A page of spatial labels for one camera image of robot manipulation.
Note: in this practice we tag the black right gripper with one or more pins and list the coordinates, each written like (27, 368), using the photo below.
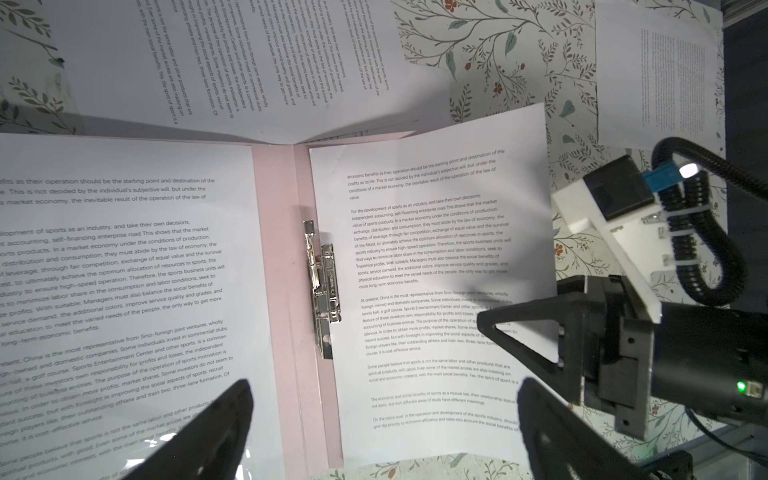
(599, 330)

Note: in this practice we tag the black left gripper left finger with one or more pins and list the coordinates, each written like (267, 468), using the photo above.
(210, 446)

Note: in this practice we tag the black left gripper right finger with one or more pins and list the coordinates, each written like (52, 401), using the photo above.
(560, 445)

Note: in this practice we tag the pink file folder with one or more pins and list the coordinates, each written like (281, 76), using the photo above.
(301, 305)

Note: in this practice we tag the printed paper sheet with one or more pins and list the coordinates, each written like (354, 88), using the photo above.
(430, 230)
(425, 408)
(133, 294)
(280, 72)

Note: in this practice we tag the printed paper sheets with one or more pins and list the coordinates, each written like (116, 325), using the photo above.
(659, 73)

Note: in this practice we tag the printed paper sheet back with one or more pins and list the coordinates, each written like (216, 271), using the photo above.
(280, 72)

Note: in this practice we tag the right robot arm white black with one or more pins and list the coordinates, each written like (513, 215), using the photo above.
(712, 361)

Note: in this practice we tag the floral patterned table mat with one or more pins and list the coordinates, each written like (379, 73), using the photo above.
(500, 55)

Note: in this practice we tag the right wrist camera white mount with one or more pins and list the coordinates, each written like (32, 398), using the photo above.
(620, 203)

